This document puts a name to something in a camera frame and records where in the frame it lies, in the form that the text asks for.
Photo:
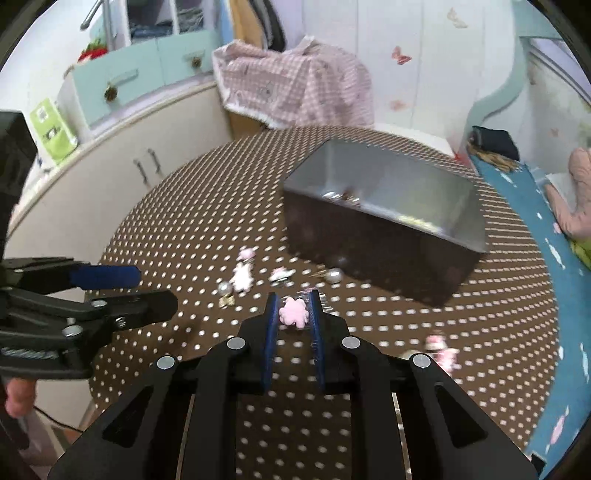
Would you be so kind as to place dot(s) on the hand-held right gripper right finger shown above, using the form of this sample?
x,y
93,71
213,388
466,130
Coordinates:
x,y
316,344

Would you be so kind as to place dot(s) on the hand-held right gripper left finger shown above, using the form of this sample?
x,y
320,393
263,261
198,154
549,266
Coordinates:
x,y
271,334

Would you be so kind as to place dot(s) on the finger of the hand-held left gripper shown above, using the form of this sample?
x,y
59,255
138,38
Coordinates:
x,y
106,277
147,304

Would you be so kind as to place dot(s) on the pink flower hair clip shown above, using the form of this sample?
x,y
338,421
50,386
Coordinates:
x,y
294,313

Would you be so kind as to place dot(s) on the dark metal jewelry box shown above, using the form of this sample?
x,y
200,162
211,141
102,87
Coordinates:
x,y
369,258

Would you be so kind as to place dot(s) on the person's left hand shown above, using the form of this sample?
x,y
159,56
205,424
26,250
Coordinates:
x,y
19,398

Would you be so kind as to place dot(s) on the small pink white clip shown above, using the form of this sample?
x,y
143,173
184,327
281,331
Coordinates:
x,y
280,275

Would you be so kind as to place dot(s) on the white figure charm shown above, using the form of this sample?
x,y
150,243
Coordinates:
x,y
241,277

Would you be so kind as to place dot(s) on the cream curved cabinet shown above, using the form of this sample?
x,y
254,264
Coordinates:
x,y
115,184

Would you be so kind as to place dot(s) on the brown polka dot tablecloth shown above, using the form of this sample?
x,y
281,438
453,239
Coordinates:
x,y
207,207

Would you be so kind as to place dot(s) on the pink white figure clip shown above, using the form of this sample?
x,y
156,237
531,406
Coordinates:
x,y
438,347

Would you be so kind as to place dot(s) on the green packet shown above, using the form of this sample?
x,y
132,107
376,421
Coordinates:
x,y
51,134

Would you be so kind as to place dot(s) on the cardboard box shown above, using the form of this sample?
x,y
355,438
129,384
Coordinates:
x,y
244,124

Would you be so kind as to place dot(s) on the white shelf unit teal drawers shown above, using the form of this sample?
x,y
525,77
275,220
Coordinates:
x,y
134,69

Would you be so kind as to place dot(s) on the white foam board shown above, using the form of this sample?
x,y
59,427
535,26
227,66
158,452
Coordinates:
x,y
411,138

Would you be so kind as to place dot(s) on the red flower pot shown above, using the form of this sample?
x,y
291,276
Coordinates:
x,y
92,50

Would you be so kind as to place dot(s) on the blue patterned bedsheet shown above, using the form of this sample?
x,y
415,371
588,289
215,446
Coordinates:
x,y
545,323

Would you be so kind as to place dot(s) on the folded blue jeans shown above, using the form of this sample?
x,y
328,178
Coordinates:
x,y
150,34

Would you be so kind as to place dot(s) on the pink checked cloth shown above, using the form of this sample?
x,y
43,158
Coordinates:
x,y
295,83

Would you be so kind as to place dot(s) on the brown patterned cloth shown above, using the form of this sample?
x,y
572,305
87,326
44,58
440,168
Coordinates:
x,y
501,164

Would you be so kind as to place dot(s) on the light denim clothes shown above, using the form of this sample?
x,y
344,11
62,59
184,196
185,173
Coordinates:
x,y
194,21

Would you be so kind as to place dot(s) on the dark folded clothes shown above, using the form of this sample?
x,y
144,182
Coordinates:
x,y
496,141

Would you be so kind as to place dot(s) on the green blanket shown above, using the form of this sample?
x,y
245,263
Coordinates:
x,y
584,254

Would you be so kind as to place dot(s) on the hanging clothes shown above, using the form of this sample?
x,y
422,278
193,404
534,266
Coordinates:
x,y
272,23

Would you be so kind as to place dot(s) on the pink plush toy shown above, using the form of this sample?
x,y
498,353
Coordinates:
x,y
581,184

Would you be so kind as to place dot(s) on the curved metal rail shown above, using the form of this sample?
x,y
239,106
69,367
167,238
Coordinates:
x,y
107,23

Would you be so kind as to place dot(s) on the red butterfly wall sticker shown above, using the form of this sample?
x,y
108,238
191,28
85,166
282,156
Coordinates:
x,y
400,56

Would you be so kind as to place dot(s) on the teal white bed frame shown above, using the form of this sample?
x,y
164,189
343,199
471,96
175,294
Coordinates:
x,y
508,87

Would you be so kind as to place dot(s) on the beige butterfly wall sticker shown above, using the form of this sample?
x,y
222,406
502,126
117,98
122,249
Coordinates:
x,y
456,18

